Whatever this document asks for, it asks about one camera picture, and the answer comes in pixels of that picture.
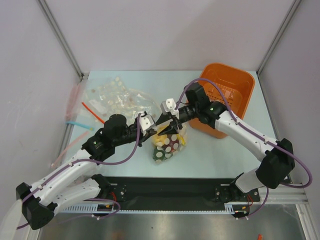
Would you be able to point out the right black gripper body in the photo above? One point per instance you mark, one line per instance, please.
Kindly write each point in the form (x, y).
(177, 120)

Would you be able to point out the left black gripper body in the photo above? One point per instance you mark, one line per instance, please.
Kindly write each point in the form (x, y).
(131, 133)

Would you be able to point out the clear dotted zip bag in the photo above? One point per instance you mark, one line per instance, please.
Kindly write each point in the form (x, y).
(183, 131)

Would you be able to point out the orange plastic basket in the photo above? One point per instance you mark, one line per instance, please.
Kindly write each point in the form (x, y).
(236, 85)

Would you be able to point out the yellow banana bunch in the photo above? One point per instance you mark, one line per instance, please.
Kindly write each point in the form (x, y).
(181, 139)

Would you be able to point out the dark red apple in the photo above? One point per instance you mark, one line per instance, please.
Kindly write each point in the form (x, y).
(173, 145)

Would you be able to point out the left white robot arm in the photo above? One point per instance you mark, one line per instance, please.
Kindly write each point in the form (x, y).
(43, 199)

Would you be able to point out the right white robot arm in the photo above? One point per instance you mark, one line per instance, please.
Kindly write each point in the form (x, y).
(275, 156)

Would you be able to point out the crumpled clear bag middle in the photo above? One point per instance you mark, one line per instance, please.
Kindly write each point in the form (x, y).
(131, 102)

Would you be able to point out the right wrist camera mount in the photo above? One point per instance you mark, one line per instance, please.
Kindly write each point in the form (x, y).
(168, 108)

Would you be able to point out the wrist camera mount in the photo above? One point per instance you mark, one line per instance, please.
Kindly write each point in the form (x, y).
(146, 122)
(168, 108)

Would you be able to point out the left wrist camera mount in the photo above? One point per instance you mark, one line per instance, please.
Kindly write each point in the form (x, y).
(146, 122)

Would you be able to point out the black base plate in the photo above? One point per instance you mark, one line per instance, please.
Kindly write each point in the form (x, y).
(178, 191)

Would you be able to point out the white slotted cable duct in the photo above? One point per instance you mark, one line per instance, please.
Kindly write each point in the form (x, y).
(105, 208)

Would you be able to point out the aluminium front rail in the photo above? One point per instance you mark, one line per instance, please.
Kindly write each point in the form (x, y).
(284, 195)

